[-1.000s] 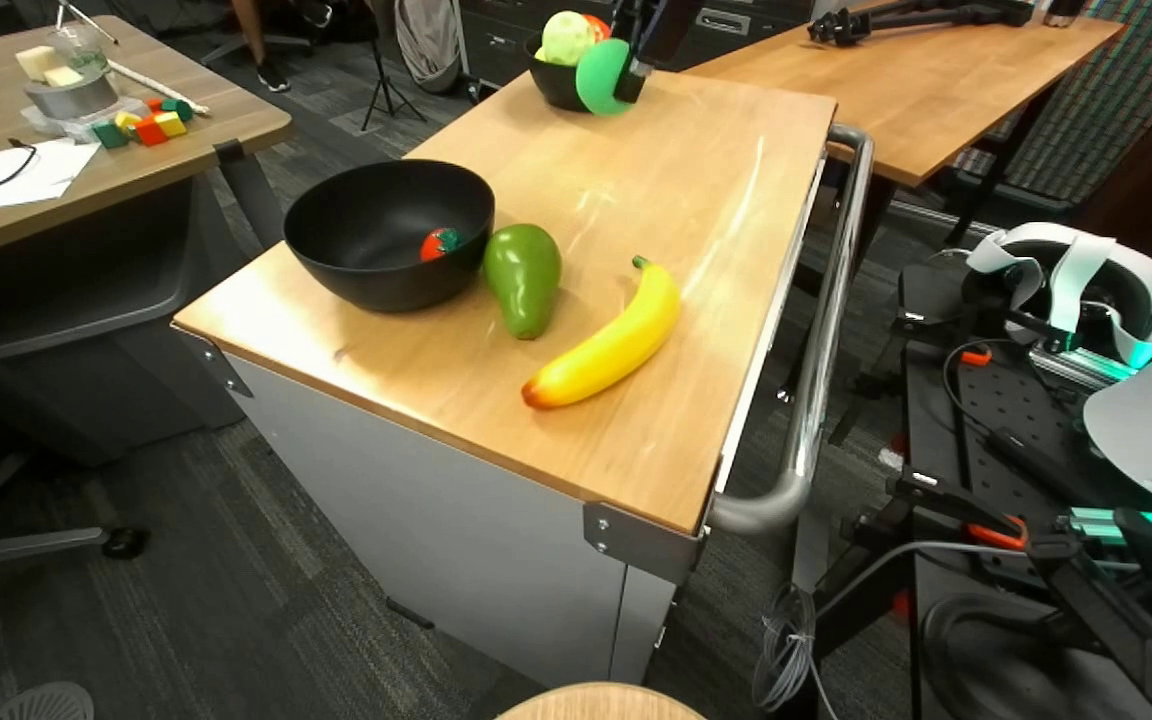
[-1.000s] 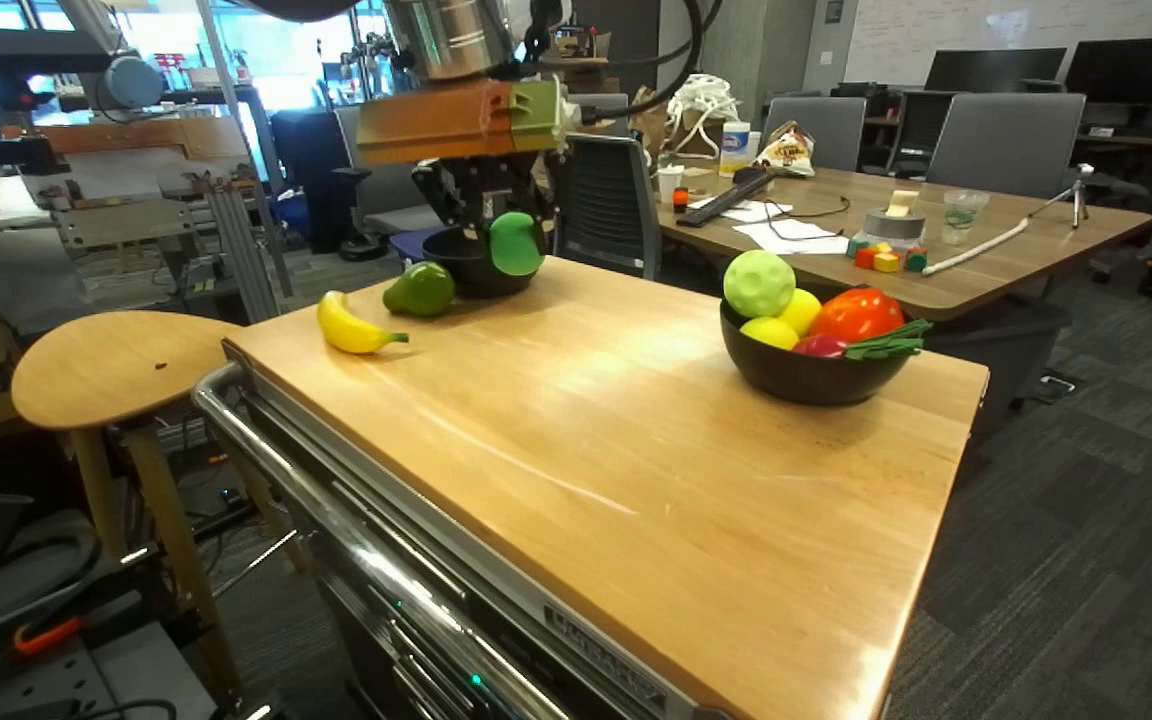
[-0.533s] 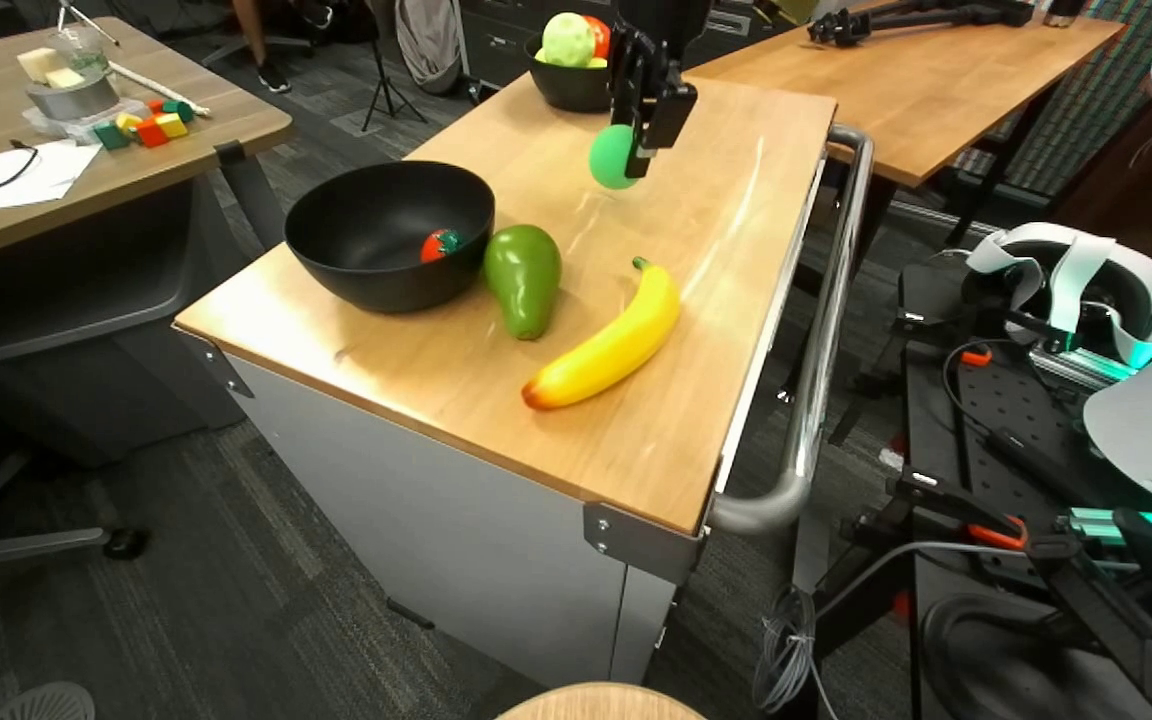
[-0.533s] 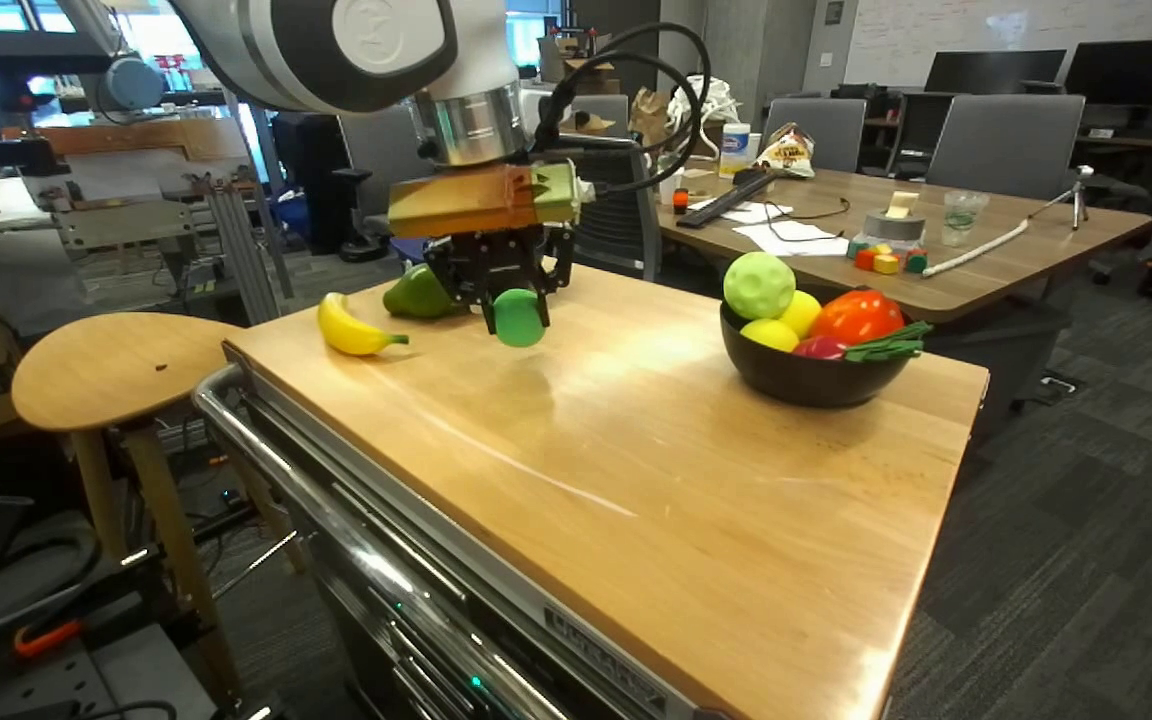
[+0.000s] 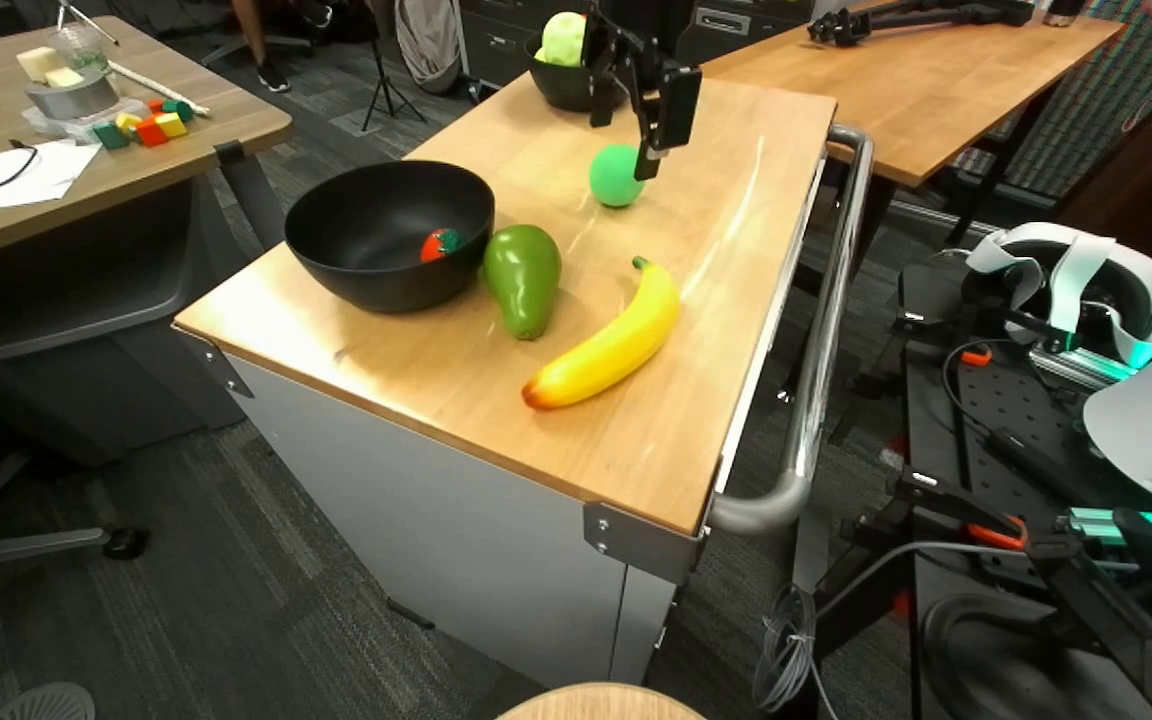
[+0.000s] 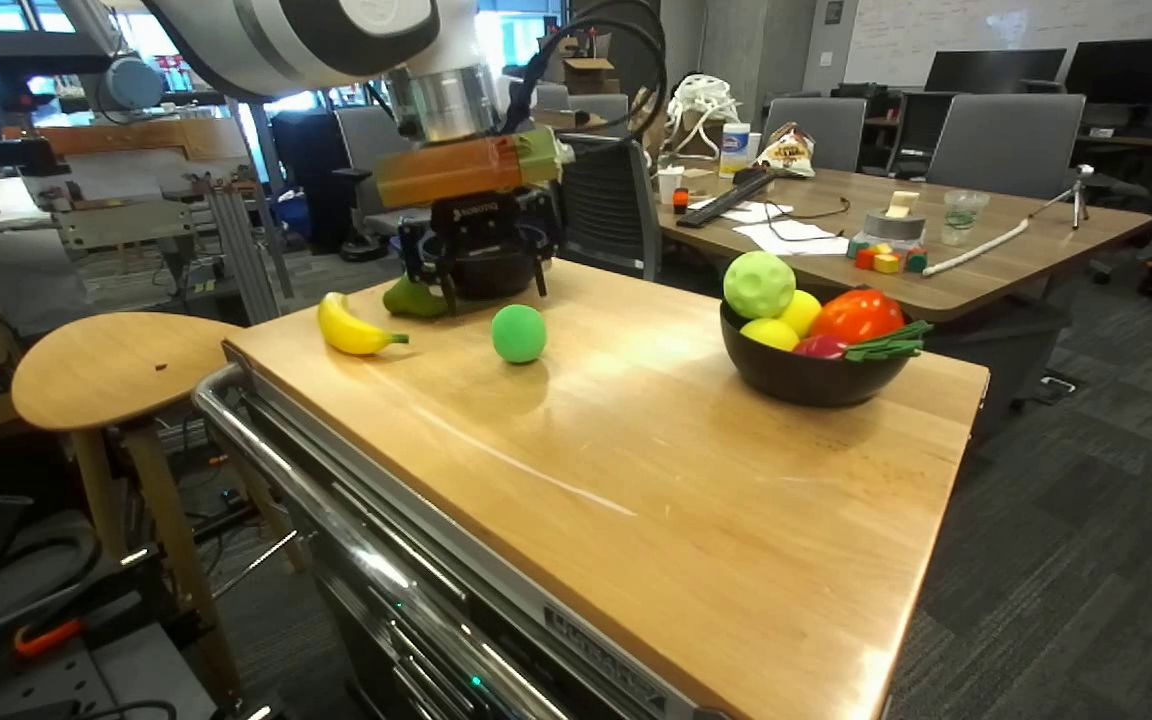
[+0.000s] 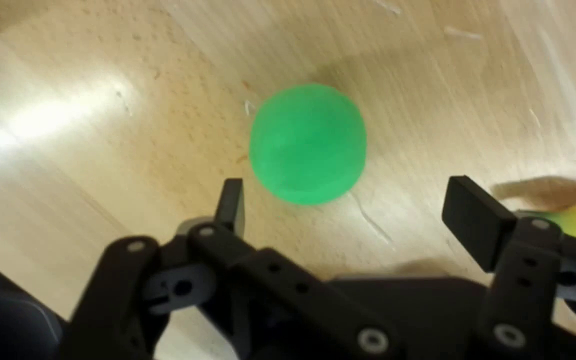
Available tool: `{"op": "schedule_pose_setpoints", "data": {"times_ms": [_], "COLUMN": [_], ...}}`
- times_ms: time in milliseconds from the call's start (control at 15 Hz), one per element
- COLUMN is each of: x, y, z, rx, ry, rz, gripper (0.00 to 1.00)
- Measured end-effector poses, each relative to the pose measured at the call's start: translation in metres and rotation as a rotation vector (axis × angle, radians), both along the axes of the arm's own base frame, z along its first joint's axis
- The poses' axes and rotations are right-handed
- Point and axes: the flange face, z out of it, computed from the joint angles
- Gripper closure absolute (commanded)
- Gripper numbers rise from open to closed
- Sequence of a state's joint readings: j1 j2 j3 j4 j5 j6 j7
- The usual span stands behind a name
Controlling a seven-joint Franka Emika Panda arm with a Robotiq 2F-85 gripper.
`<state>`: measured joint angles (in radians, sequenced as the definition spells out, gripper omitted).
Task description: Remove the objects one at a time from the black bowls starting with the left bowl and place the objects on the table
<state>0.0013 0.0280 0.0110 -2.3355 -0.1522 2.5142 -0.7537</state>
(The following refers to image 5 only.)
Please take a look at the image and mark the light green foam ball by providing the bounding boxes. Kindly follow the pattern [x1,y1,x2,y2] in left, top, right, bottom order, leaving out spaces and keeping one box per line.
[585,138,650,212]

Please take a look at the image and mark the black perforated breadboard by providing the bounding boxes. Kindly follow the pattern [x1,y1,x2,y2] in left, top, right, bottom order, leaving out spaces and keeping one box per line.
[908,311,1152,720]

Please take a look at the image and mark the black stand legs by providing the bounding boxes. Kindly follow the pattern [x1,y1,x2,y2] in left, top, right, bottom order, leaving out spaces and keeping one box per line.
[788,476,1152,715]

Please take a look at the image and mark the thin white stick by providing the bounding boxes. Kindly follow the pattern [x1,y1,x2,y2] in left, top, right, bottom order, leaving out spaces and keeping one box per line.
[107,60,215,120]

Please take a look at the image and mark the wooden work table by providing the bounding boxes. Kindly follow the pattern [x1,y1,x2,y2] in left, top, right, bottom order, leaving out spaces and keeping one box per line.
[700,5,1128,192]

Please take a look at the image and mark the clear plastic cup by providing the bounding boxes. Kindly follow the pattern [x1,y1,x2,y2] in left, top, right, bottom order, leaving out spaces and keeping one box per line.
[18,15,121,123]

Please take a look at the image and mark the grey hanging jacket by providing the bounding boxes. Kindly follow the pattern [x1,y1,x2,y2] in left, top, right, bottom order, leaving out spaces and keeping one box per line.
[394,0,474,95]

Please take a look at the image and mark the coloured toy blocks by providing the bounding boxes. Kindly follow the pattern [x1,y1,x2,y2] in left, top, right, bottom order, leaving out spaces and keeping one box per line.
[89,90,199,151]

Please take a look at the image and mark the black camera tripod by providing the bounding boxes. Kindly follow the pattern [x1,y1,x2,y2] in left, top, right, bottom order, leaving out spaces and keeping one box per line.
[355,0,428,134]

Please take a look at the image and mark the chrome cart handle bar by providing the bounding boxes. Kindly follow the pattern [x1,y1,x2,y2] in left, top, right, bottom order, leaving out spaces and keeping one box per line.
[708,123,875,539]

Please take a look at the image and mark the yellow toy banana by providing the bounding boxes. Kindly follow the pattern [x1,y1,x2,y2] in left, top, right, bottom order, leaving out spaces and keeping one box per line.
[519,251,685,415]

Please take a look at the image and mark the white paper sheets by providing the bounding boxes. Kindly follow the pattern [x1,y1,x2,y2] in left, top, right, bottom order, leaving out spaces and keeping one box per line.
[0,134,107,221]

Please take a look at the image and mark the green toy avocado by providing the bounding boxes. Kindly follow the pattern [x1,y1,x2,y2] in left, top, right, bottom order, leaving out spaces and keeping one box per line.
[479,221,566,345]

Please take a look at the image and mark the light green toy cabbage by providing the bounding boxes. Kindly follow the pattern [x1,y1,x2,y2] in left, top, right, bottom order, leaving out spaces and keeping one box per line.
[533,6,591,73]

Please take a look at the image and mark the black bowl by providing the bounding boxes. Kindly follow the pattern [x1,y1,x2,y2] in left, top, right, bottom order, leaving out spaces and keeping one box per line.
[279,156,502,318]
[530,53,629,114]

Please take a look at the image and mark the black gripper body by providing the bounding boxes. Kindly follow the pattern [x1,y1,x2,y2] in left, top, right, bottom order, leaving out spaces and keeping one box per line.
[600,0,692,76]

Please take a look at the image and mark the white VR headset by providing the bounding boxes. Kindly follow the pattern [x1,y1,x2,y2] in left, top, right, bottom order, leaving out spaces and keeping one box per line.
[964,216,1152,393]

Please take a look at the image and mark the black mesh office chair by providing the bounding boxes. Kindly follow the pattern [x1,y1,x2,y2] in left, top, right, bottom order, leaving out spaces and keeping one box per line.
[0,174,272,581]

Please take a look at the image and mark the red toy strawberry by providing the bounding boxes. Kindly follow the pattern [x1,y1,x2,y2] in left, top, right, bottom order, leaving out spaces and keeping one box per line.
[418,222,470,266]

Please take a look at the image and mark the round wooden stool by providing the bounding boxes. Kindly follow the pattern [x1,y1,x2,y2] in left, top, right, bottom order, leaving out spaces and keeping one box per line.
[498,678,711,720]

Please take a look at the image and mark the silver tool cart cabinet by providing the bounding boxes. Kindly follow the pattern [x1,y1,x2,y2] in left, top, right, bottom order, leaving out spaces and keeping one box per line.
[191,73,880,693]

